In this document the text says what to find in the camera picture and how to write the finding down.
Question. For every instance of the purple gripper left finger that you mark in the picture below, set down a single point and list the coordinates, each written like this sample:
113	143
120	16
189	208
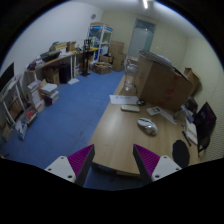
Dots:
75	167

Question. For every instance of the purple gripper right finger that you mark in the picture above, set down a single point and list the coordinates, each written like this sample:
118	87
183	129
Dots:
153	167

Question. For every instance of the white grey computer mouse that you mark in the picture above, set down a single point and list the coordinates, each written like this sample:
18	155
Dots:
148	126

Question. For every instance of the round black mouse pad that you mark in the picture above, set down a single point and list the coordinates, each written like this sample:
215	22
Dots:
180	154

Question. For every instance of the black pen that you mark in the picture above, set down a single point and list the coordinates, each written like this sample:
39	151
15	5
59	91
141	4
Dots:
185	136

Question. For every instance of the white notebook papers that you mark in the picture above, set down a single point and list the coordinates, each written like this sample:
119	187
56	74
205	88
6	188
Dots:
191	132

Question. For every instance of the white calculator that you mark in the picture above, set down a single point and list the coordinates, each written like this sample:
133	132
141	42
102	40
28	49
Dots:
153	111

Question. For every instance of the white remote control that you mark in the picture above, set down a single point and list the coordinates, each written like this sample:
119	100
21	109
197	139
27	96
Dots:
130	108

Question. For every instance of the black monitor screen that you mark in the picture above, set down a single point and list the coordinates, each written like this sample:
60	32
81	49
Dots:
205	121

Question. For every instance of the white paper sheet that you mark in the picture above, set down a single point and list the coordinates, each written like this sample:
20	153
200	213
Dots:
119	99

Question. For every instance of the stack of white books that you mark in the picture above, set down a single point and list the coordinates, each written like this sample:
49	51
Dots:
49	93

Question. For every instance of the white shelf rack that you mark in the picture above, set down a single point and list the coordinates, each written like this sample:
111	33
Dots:
15	106

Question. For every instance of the large brown cardboard box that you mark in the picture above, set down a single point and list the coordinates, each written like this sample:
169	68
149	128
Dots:
157	82

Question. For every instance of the small open cardboard box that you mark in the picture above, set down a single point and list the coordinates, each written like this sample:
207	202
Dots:
193	78

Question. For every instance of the black computer tower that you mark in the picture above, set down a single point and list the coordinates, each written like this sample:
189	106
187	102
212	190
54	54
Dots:
64	73

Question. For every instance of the clear glass vase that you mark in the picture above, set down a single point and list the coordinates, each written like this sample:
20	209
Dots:
131	71

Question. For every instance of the open cardboard box on floor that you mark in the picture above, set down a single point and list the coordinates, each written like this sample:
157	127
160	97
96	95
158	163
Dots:
102	68

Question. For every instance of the stacked cardboard boxes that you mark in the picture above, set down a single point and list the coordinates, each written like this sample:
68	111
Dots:
116	51

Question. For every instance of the black stand rack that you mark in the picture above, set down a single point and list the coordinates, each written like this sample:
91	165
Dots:
86	48

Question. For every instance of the grey door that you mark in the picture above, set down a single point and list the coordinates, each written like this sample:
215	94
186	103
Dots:
142	37

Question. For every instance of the white wall desk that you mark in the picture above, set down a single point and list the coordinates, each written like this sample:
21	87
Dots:
32	74

